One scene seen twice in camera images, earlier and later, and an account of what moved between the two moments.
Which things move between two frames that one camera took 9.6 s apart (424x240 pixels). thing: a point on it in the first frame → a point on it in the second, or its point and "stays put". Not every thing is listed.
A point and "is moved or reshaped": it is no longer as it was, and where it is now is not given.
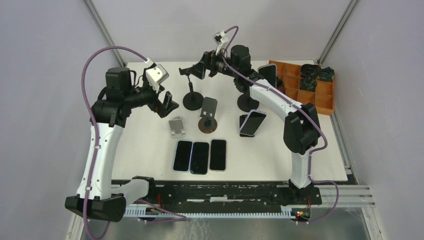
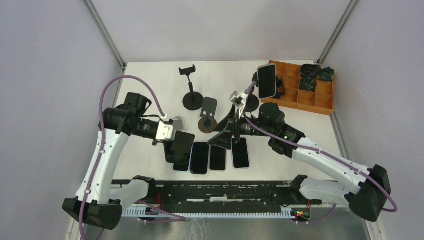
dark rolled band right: [327, 74] stays put
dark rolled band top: [310, 70] stays put
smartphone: [253, 122] is moved or reshaped
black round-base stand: [207, 124] stays put
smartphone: [269, 72] stays put
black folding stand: [242, 119] is moved or reshaped
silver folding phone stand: [177, 126] stays put
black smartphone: [200, 158] stays put
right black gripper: [210, 59] → [223, 139]
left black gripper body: [149, 96] → [144, 129]
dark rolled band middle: [308, 83] stays put
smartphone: [218, 155] stays put
